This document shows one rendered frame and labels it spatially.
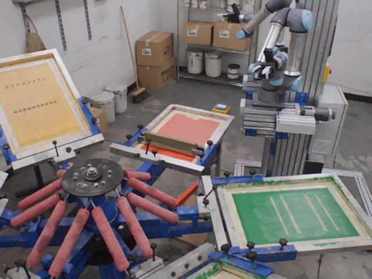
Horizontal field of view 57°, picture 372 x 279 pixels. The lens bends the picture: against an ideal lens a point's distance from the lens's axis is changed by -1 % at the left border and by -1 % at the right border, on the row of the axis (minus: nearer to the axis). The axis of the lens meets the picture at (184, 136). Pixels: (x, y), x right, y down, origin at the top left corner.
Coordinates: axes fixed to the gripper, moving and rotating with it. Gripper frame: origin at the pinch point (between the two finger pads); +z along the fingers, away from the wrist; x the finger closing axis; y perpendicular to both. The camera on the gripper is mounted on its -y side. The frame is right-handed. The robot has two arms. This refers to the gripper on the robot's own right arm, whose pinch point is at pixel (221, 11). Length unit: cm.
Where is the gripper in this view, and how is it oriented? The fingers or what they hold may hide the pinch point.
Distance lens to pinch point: 331.4
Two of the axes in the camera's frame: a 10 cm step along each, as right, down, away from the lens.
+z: -8.0, -3.1, 5.1
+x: 5.9, -5.3, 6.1
